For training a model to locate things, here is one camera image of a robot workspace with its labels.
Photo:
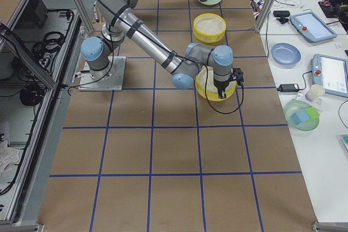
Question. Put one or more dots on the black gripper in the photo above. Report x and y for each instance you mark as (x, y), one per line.
(221, 85)

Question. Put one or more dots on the yellow rimmed steamer basket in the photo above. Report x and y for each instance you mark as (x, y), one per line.
(209, 28)
(205, 86)

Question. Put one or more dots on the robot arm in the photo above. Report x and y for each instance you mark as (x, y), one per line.
(120, 18)

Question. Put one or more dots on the black power adapter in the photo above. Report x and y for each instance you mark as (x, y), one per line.
(288, 88)

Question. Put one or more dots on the black webcam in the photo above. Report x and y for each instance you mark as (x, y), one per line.
(282, 16)

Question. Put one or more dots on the blue plate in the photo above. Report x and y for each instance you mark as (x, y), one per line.
(285, 55)

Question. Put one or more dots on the translucent green bowl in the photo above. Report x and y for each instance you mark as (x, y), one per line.
(294, 106)

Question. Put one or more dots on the blue sponge block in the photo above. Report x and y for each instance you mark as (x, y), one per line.
(299, 117)

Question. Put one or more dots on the green sponge block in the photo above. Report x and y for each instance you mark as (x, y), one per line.
(312, 113)

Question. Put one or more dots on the white paper cup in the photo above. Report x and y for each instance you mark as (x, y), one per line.
(314, 92)

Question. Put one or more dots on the far teach pendant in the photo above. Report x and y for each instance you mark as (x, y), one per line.
(309, 25)

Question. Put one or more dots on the teach pendant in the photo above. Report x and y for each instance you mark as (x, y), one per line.
(331, 73)
(309, 25)

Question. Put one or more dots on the near teach pendant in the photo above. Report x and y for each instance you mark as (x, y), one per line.
(331, 73)

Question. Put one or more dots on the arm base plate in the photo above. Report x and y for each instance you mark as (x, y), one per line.
(108, 79)

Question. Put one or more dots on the aluminium frame rail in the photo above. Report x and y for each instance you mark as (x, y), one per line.
(14, 41)

